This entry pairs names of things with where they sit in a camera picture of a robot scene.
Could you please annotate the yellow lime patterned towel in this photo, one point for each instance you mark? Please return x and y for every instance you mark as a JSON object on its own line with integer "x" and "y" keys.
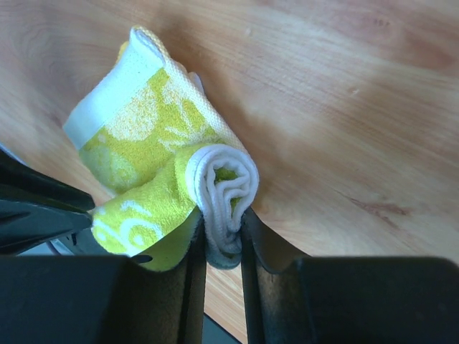
{"x": 148, "y": 133}

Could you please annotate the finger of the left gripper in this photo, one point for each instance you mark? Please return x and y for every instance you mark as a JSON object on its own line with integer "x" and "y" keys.
{"x": 25, "y": 225}
{"x": 18, "y": 175}

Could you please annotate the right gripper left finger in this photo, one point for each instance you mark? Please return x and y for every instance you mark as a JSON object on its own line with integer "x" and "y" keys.
{"x": 105, "y": 299}

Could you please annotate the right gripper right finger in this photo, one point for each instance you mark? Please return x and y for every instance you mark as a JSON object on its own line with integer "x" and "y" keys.
{"x": 291, "y": 297}

